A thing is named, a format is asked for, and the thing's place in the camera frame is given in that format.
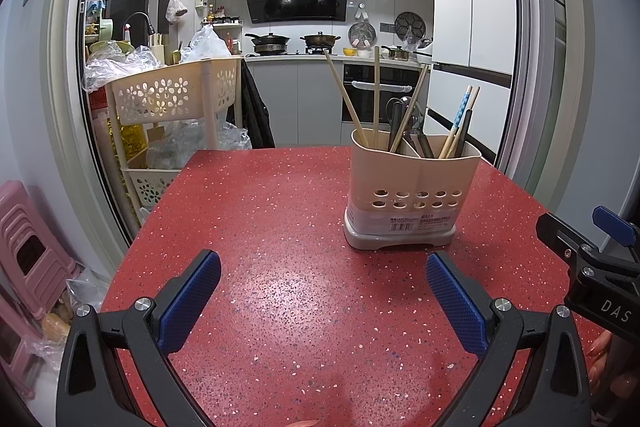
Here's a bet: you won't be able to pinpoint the beige plastic utensil holder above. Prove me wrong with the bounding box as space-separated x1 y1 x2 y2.
343 128 483 251

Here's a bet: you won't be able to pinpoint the white refrigerator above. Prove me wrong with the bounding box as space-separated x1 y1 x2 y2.
430 0 516 160

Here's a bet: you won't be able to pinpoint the blue patterned wooden chopstick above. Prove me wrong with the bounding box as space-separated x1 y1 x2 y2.
439 85 473 159

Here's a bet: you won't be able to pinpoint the grey lower cabinet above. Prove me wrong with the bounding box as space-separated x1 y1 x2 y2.
245 57 346 146

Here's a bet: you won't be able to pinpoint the black wok with lid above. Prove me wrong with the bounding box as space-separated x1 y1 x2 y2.
245 32 291 55

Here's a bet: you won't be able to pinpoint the grey sliding door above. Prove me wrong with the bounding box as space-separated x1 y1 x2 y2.
500 0 571 208

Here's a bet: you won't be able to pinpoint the green basket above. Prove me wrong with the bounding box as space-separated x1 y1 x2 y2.
89 41 135 58

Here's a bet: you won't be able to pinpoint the spice rack with bottles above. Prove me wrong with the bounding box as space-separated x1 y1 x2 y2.
202 4 245 55

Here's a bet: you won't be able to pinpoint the round metal steamer rack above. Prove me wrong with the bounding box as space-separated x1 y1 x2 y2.
348 21 377 48

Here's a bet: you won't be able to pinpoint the black built-in oven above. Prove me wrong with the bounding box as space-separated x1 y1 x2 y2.
342 63 421 125

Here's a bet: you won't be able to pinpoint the clear bag with bread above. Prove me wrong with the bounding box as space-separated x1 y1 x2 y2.
30 267 108 358

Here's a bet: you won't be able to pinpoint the pink plastic stool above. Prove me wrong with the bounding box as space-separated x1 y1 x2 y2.
0 292 51 400
0 181 81 323

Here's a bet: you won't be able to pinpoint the beige perforated storage cart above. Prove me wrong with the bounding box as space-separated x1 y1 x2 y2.
105 56 243 218

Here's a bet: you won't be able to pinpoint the gas stove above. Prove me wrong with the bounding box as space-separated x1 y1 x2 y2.
252 48 341 56

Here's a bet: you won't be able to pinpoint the bronze cooking pot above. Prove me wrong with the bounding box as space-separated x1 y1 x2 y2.
300 32 342 50

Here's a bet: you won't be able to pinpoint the person's right hand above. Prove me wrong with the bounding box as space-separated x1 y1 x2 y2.
587 329 640 427

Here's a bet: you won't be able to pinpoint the black garbage bag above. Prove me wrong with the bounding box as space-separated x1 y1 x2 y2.
240 59 276 148

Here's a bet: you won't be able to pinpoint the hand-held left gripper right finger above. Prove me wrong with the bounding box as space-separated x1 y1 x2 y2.
425 251 593 427

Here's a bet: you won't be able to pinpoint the clear plastic bag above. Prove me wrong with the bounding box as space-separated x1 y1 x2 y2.
147 119 253 170

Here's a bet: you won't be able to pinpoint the black kitchen faucet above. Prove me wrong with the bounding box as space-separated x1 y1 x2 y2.
122 12 153 42

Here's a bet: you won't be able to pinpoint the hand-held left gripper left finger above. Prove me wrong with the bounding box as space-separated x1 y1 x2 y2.
56 249 222 427

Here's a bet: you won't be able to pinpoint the white hanging plastic bag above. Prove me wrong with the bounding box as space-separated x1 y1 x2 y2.
166 0 188 25

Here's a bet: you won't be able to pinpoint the stainless pot with lid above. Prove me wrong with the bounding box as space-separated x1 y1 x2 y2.
381 45 418 61

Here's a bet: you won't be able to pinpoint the crumpled clear plastic bags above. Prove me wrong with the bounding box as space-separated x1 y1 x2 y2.
82 24 233 92

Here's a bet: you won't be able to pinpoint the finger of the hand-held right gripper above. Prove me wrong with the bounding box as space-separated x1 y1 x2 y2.
536 212 601 264
592 205 640 264

